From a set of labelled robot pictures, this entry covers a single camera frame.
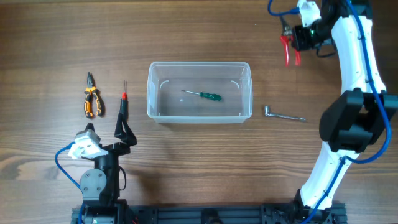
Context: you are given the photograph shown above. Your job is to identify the red handled snips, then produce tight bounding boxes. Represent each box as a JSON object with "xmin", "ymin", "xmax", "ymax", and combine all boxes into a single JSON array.
[{"xmin": 279, "ymin": 16, "xmax": 294, "ymax": 67}]

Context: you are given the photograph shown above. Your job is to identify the green handled screwdriver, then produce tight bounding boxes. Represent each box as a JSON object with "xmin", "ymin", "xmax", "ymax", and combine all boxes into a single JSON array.
[{"xmin": 182, "ymin": 90, "xmax": 222, "ymax": 101}]

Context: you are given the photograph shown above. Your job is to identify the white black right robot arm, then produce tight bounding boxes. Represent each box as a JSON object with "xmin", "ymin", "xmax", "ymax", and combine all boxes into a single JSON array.
[{"xmin": 291, "ymin": 1, "xmax": 397, "ymax": 223}]

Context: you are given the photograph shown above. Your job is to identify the clear plastic container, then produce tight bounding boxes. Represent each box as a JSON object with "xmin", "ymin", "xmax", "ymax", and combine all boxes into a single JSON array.
[{"xmin": 147, "ymin": 62, "xmax": 253, "ymax": 124}]

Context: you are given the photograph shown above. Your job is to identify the black red precision screwdriver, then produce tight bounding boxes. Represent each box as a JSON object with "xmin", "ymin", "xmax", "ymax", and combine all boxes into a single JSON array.
[{"xmin": 119, "ymin": 80, "xmax": 128, "ymax": 120}]

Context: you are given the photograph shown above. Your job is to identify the orange black pliers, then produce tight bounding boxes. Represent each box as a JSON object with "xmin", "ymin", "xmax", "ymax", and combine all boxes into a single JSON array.
[{"xmin": 83, "ymin": 72, "xmax": 105, "ymax": 119}]

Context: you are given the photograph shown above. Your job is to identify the blue left cable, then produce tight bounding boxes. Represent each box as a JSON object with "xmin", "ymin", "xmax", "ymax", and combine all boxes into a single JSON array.
[{"xmin": 54, "ymin": 142, "xmax": 86, "ymax": 224}]

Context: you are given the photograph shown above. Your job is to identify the blue cable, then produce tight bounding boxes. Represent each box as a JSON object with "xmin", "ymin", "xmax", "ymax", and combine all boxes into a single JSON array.
[
  {"xmin": 54, "ymin": 142, "xmax": 86, "ymax": 224},
  {"xmin": 267, "ymin": 0, "xmax": 392, "ymax": 224}
]

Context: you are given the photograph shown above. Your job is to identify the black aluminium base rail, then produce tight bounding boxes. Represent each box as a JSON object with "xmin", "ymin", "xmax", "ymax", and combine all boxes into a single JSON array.
[{"xmin": 81, "ymin": 203, "xmax": 348, "ymax": 224}]

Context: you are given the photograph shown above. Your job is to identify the blue right cable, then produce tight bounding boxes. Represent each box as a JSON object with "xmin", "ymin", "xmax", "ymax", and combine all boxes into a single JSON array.
[{"xmin": 267, "ymin": 0, "xmax": 392, "ymax": 224}]

